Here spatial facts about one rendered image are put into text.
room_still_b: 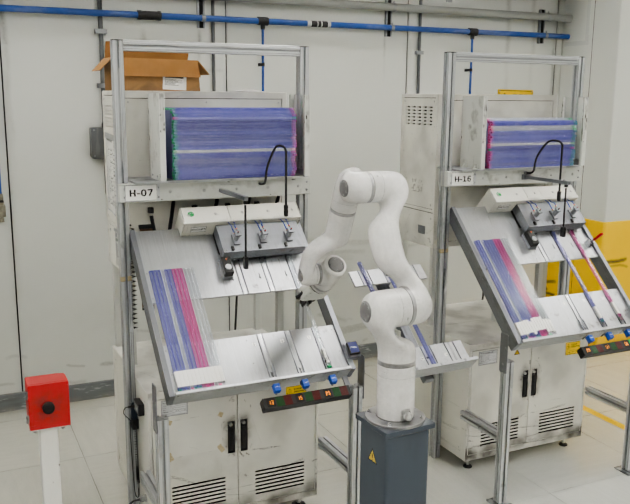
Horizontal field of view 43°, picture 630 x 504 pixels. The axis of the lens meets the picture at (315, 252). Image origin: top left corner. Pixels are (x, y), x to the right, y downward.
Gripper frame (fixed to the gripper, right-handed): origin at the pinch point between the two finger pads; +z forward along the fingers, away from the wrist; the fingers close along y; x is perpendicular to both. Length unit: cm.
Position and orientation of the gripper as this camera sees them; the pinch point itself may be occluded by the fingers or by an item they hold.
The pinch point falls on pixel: (305, 301)
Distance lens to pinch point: 305.9
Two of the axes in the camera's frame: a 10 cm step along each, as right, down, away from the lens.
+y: -9.0, 0.7, -4.2
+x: 2.5, 8.9, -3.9
